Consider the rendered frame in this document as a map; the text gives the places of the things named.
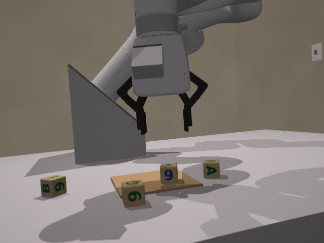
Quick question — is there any tan flat mat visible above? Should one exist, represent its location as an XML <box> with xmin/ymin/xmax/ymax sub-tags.
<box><xmin>110</xmin><ymin>170</ymin><xmax>203</xmax><ymax>198</ymax></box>

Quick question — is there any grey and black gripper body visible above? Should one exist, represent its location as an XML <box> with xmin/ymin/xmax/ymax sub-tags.
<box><xmin>132</xmin><ymin>31</ymin><xmax>190</xmax><ymax>97</ymax></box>

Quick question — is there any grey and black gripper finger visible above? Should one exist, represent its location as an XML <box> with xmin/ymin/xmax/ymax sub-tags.
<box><xmin>116</xmin><ymin>77</ymin><xmax>147</xmax><ymax>135</ymax></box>
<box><xmin>179</xmin><ymin>71</ymin><xmax>208</xmax><ymax>132</ymax></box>

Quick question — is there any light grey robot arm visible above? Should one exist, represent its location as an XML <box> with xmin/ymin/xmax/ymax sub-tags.
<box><xmin>92</xmin><ymin>0</ymin><xmax>262</xmax><ymax>102</ymax></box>

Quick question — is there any wooden letter block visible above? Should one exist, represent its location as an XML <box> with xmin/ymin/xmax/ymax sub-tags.
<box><xmin>203</xmin><ymin>159</ymin><xmax>220</xmax><ymax>178</ymax></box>
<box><xmin>40</xmin><ymin>175</ymin><xmax>67</xmax><ymax>197</ymax></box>
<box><xmin>121</xmin><ymin>180</ymin><xmax>145</xmax><ymax>208</ymax></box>
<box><xmin>160</xmin><ymin>163</ymin><xmax>178</xmax><ymax>184</ymax></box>

